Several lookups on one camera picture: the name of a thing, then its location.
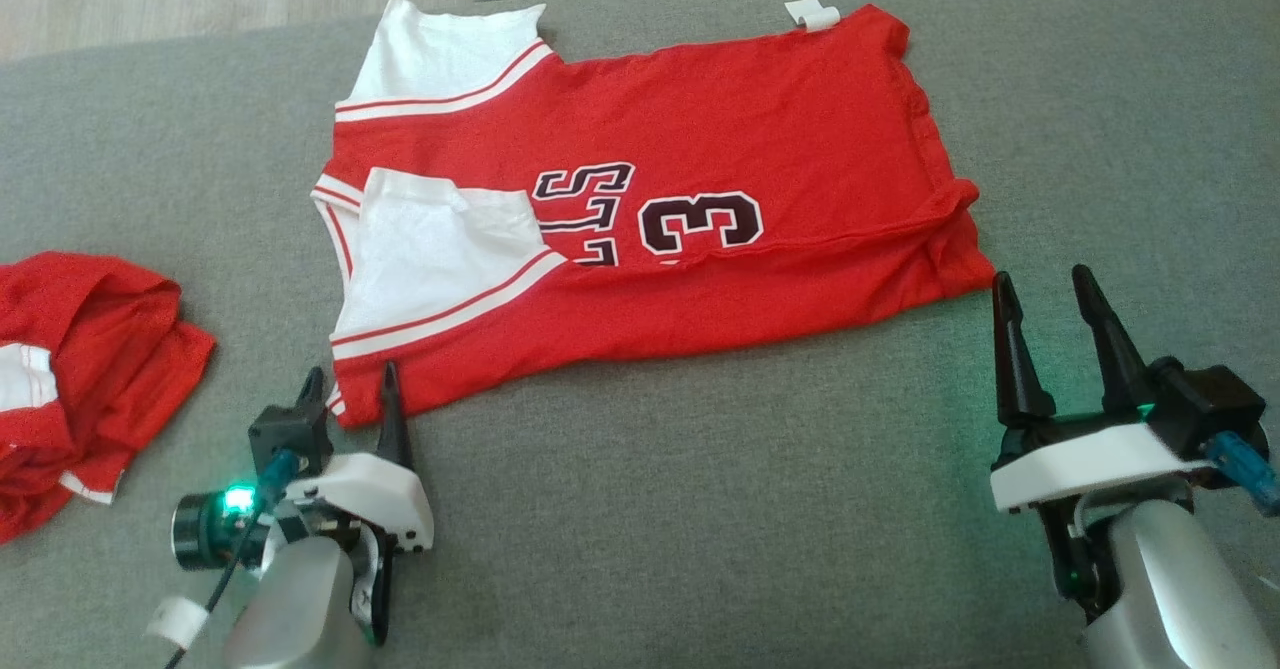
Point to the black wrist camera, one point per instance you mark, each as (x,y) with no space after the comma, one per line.
(1210,404)
(290,434)

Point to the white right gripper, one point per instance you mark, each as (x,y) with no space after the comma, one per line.
(1090,464)

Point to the red white number jersey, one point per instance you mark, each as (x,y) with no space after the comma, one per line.
(700,109)

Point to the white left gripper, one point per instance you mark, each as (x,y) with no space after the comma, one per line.
(375,499)

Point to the crumpled red garment pile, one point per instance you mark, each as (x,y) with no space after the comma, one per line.
(90,369)

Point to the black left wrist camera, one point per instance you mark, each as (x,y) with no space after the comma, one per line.
(290,434)

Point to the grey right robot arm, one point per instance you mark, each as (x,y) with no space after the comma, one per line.
(1170,589)

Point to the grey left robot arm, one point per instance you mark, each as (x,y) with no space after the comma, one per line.
(295,604)

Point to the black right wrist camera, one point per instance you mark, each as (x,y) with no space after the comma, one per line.
(1210,404)

